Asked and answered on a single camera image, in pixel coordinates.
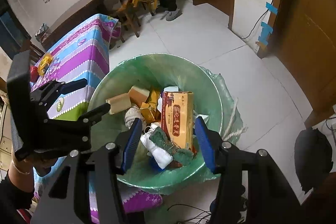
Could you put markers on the green scouring pad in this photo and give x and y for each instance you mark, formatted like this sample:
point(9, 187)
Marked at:
point(170, 148)

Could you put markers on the beige counter cabinet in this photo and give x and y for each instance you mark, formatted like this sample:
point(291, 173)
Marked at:
point(5, 134)

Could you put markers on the cream knitted cloth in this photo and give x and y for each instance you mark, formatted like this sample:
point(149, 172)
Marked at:
point(133, 116)

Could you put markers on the yellow snack wrapper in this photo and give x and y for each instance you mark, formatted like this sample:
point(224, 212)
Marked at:
point(44, 64)

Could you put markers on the green-lined trash bin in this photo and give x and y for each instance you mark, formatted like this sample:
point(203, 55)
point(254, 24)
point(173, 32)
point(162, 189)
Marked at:
point(216, 77)

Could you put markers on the white sock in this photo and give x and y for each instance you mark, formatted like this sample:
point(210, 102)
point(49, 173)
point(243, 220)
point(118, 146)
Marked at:
point(157, 150)

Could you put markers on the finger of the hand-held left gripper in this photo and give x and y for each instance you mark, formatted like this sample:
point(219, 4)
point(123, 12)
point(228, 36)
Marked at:
point(73, 86)
point(98, 111)

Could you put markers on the dark cloth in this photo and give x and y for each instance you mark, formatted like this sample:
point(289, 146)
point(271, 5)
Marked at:
point(313, 158)

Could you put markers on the cream soap block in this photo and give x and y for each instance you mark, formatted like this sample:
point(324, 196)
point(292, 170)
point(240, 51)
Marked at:
point(119, 103)

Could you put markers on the brown printed carton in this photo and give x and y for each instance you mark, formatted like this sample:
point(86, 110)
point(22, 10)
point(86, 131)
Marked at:
point(178, 119)

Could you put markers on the blue tape strip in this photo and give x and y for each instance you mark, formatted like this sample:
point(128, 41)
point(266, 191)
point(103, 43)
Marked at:
point(265, 32)
point(271, 8)

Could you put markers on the brown panelled wooden door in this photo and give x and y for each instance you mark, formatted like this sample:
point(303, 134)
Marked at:
point(307, 29)

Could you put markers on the tan soap block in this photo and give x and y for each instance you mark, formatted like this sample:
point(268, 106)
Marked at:
point(139, 95)

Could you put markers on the dark wooden table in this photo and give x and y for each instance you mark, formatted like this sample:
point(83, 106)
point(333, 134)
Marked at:
point(78, 14)

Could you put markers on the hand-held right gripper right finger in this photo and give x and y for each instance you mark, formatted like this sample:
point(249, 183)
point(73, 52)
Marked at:
point(206, 145)

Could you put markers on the green plastic trash bin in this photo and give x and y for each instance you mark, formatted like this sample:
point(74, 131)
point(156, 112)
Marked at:
point(110, 87)

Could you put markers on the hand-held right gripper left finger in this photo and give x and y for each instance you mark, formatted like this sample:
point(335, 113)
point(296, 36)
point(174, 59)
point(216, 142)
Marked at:
point(131, 145)

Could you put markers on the patterned box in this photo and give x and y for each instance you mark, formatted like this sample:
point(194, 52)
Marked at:
point(42, 32)

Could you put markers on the red apple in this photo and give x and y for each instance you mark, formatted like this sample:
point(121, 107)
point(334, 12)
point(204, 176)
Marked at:
point(33, 73)

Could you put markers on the person's left forearm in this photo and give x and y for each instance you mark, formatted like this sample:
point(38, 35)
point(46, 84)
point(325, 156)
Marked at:
point(21, 179)

